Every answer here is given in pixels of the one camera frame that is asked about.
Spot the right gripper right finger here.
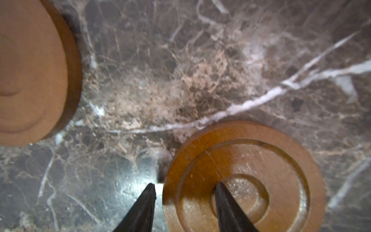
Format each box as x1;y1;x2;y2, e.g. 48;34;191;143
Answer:
214;182;258;232

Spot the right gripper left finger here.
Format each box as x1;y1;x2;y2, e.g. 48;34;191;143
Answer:
113;183;157;232

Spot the brown wooden round coaster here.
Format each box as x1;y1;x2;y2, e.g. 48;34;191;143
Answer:
1;1;83;146

